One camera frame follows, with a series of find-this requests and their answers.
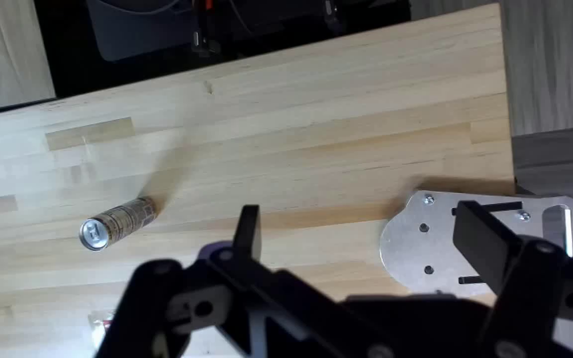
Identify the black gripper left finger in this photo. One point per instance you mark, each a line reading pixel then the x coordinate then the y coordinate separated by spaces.
pixel 248 236

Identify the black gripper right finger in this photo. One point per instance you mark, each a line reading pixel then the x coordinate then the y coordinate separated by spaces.
pixel 487 244

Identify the slim silver beverage can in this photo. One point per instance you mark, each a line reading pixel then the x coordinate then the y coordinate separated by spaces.
pixel 117 224

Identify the silver metal mounting plate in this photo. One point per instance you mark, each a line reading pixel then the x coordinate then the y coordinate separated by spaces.
pixel 417 246

